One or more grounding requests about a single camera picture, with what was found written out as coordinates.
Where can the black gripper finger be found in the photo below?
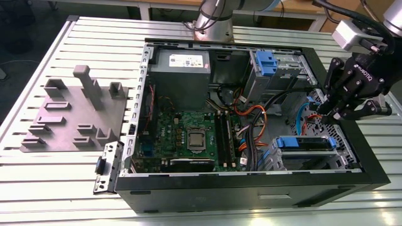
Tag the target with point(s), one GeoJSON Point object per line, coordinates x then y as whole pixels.
{"type": "Point", "coordinates": [336, 80]}
{"type": "Point", "coordinates": [361, 110]}

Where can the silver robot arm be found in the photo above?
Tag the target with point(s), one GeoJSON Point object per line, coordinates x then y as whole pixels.
{"type": "Point", "coordinates": [217, 26]}

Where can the grey metal drive cage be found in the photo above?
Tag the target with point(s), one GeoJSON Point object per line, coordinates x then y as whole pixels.
{"type": "Point", "coordinates": [270, 82]}

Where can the black RAM slot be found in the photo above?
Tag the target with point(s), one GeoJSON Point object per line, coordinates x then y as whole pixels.
{"type": "Point", "coordinates": [230, 141]}
{"type": "Point", "coordinates": [221, 141]}

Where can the green motherboard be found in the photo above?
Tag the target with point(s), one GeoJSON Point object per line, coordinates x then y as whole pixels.
{"type": "Point", "coordinates": [204, 117]}

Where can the grey power supply unit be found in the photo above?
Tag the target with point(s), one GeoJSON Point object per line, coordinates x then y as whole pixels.
{"type": "Point", "coordinates": [180, 89]}

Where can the silver CPU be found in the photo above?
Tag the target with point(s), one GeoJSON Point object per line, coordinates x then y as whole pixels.
{"type": "Point", "coordinates": [197, 139]}

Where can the CPU socket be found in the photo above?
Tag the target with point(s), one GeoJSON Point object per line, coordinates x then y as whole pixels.
{"type": "Point", "coordinates": [197, 150]}

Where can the black PC case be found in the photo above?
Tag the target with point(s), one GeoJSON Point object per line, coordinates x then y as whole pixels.
{"type": "Point", "coordinates": [220, 195]}

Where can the black graphics card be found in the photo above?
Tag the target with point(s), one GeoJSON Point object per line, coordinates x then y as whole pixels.
{"type": "Point", "coordinates": [189, 164]}

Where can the grey parts rack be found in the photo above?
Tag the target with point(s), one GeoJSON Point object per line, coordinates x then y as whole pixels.
{"type": "Point", "coordinates": [69, 117]}

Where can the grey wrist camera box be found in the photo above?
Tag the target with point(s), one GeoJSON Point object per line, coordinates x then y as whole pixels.
{"type": "Point", "coordinates": [352, 35]}

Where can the blue plastic drive bracket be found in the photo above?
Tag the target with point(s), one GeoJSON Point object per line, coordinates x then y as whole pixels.
{"type": "Point", "coordinates": [266, 61]}

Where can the wooden desk white frame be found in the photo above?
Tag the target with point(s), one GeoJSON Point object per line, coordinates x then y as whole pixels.
{"type": "Point", "coordinates": [298, 9]}

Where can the square brown base plate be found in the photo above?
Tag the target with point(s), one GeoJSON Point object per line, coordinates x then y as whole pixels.
{"type": "Point", "coordinates": [198, 37]}

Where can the metal card retention bracket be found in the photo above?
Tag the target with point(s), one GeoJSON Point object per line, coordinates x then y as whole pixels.
{"type": "Point", "coordinates": [110, 150]}

